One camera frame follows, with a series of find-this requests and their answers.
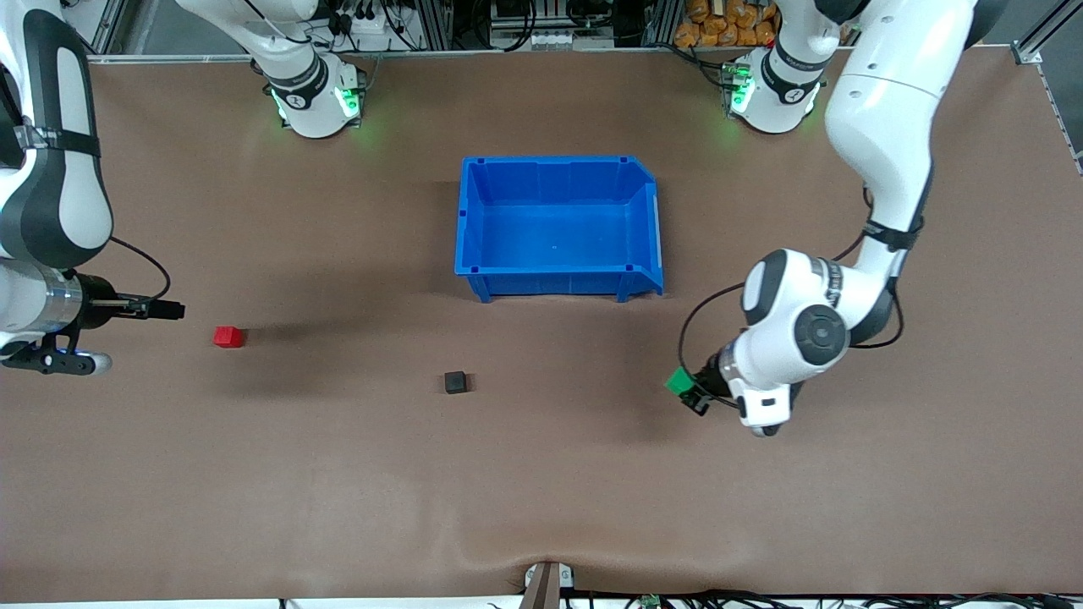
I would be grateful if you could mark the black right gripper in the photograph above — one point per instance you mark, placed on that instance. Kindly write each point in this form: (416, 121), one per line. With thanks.
(100, 309)

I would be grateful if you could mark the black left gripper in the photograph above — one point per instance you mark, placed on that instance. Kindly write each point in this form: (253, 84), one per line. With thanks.
(713, 377)

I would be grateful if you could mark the green cube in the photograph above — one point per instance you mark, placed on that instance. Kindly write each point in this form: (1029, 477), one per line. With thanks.
(679, 382)

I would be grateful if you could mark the red cube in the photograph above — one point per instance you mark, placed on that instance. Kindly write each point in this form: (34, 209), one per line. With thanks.
(227, 337)

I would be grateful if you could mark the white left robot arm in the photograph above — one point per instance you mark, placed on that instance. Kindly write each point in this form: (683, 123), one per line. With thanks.
(888, 110)

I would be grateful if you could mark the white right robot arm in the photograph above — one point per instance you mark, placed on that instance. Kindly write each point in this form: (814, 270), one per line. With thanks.
(59, 194)

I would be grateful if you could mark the black cube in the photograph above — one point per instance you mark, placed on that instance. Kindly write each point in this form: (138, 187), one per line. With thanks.
(455, 382)

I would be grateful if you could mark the brown table cover mat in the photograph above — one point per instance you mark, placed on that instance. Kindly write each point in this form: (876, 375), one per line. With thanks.
(541, 474)

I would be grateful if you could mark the blue plastic storage bin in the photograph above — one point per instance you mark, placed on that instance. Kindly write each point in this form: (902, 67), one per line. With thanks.
(558, 228)

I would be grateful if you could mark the white power strip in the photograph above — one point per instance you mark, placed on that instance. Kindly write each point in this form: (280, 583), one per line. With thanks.
(372, 34)

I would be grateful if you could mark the orange snack packets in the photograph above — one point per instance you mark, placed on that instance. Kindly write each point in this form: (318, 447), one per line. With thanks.
(702, 30)

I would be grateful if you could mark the silver aluminium equipment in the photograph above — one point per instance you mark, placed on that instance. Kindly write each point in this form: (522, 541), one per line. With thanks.
(550, 38)

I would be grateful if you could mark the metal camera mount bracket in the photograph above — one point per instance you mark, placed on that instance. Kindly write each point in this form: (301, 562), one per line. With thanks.
(548, 584)

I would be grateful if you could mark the metal table corner bracket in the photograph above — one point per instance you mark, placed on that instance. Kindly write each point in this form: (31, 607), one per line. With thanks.
(1026, 55)

